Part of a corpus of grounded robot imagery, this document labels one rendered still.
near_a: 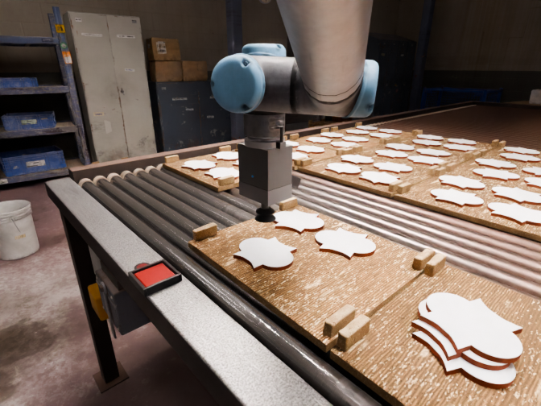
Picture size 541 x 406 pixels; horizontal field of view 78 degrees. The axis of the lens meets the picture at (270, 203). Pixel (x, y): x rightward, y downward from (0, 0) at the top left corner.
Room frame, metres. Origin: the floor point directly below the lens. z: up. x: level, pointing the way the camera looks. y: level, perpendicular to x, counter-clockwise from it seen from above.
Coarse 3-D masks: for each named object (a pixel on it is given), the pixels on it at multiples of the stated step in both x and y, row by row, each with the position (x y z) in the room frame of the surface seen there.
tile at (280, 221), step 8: (280, 216) 0.79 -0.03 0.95; (288, 216) 0.79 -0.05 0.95; (296, 216) 0.79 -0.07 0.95; (304, 216) 0.79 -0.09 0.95; (312, 216) 0.79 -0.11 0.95; (280, 224) 0.75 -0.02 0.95; (288, 224) 0.75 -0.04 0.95; (296, 224) 0.75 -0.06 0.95; (304, 224) 0.75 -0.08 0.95; (312, 224) 0.75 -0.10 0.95; (320, 224) 0.75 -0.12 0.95; (296, 232) 0.72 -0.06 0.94
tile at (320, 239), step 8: (320, 232) 0.70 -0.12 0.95; (328, 232) 0.70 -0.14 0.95; (336, 232) 0.70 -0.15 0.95; (344, 232) 0.70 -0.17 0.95; (320, 240) 0.66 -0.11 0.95; (328, 240) 0.66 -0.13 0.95; (336, 240) 0.66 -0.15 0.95; (344, 240) 0.66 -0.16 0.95; (352, 240) 0.66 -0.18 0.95; (360, 240) 0.66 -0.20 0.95; (368, 240) 0.66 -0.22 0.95; (320, 248) 0.63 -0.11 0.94; (328, 248) 0.63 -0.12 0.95; (336, 248) 0.63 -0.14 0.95; (344, 248) 0.63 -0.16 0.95; (352, 248) 0.63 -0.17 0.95; (360, 248) 0.63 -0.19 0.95; (368, 248) 0.63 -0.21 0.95; (344, 256) 0.61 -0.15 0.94; (352, 256) 0.60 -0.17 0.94; (360, 256) 0.61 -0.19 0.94
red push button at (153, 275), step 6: (162, 264) 0.59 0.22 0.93; (144, 270) 0.57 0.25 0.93; (150, 270) 0.57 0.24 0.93; (156, 270) 0.57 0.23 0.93; (162, 270) 0.57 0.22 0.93; (168, 270) 0.57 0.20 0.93; (138, 276) 0.55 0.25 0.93; (144, 276) 0.55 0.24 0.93; (150, 276) 0.55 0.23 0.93; (156, 276) 0.55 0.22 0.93; (162, 276) 0.55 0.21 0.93; (168, 276) 0.55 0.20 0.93; (144, 282) 0.53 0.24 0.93; (150, 282) 0.53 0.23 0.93; (156, 282) 0.53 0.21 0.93
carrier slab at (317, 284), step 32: (256, 224) 0.77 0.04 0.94; (224, 256) 0.61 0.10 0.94; (320, 256) 0.61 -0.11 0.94; (384, 256) 0.61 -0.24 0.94; (256, 288) 0.50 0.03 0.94; (288, 288) 0.50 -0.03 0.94; (320, 288) 0.50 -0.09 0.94; (352, 288) 0.50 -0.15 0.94; (384, 288) 0.50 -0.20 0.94; (288, 320) 0.43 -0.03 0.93; (320, 320) 0.42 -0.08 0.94
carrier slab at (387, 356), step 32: (416, 288) 0.50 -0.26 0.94; (448, 288) 0.50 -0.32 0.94; (480, 288) 0.50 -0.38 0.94; (384, 320) 0.42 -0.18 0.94; (512, 320) 0.42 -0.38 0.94; (352, 352) 0.35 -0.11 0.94; (384, 352) 0.35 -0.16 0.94; (416, 352) 0.35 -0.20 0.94; (384, 384) 0.30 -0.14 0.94; (416, 384) 0.30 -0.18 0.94; (448, 384) 0.30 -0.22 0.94; (512, 384) 0.30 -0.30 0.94
